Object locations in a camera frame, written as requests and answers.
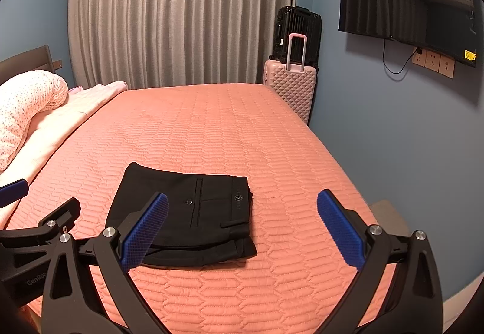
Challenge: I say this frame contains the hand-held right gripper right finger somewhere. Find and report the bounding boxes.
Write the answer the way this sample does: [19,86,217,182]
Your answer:
[317,189,444,334]

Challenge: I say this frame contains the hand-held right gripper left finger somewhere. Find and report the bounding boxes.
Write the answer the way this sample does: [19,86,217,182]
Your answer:
[41,193,169,334]

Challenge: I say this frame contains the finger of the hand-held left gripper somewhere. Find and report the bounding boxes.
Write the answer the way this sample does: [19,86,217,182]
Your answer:
[0,178,29,208]
[0,198,81,249]

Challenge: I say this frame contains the black pants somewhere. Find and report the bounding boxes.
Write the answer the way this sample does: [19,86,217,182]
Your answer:
[105,162,258,268]

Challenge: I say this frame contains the floral white pillow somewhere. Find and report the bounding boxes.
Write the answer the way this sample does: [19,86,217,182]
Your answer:
[0,70,69,173]

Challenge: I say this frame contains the light pink blanket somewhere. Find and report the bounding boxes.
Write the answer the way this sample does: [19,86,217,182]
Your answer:
[0,81,130,208]

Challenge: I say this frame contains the pink quilted bed cover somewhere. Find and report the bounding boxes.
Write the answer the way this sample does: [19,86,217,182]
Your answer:
[8,82,383,334]

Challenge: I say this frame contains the grey wooden headboard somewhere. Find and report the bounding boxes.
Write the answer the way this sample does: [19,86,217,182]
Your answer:
[0,45,54,87]

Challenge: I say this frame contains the pink hard-shell suitcase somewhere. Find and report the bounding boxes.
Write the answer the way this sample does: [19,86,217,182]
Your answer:
[263,33,318,126]

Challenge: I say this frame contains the black hard-shell suitcase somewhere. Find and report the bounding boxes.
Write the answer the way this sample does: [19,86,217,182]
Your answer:
[269,6,323,67]

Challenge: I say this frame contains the beige pleated curtain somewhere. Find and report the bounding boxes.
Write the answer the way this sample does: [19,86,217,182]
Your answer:
[68,0,298,90]

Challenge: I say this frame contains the black television cable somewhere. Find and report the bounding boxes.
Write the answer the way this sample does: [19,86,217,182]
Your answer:
[383,38,417,74]

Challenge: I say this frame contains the beige wall outlet panel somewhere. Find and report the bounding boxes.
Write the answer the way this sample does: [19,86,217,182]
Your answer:
[412,48,454,79]

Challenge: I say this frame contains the wall-mounted black television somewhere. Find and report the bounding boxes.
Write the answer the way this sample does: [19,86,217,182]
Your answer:
[338,0,479,67]

